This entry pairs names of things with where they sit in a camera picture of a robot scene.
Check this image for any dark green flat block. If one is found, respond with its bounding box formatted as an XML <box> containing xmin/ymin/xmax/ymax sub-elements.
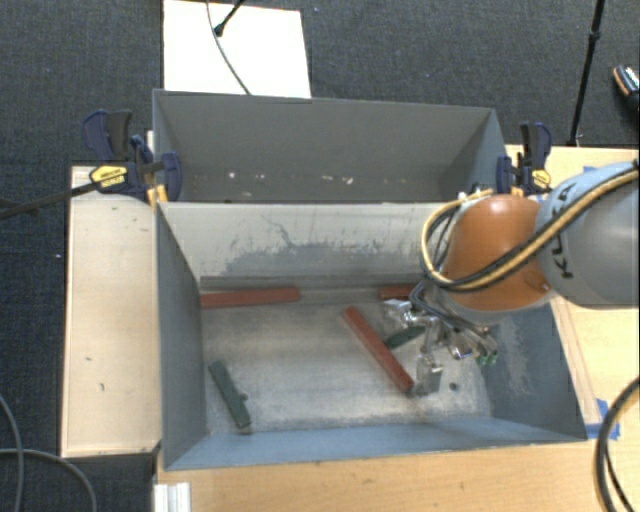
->
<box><xmin>207</xmin><ymin>360</ymin><xmax>253</xmax><ymax>431</ymax></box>
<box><xmin>383</xmin><ymin>329</ymin><xmax>422</xmax><ymax>350</ymax></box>

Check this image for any pale wood flat board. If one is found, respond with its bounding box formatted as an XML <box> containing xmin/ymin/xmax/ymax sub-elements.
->
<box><xmin>59</xmin><ymin>164</ymin><xmax>162</xmax><ymax>459</ymax></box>

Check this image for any red-brown flat block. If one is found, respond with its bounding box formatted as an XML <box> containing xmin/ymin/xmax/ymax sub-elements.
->
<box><xmin>377</xmin><ymin>284</ymin><xmax>417</xmax><ymax>302</ymax></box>
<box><xmin>199</xmin><ymin>286</ymin><xmax>303</xmax><ymax>311</ymax></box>
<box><xmin>341</xmin><ymin>305</ymin><xmax>416</xmax><ymax>394</ymax></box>

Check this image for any grey metal bin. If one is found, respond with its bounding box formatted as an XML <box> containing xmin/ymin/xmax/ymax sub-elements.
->
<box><xmin>151</xmin><ymin>88</ymin><xmax>589</xmax><ymax>472</ymax></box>

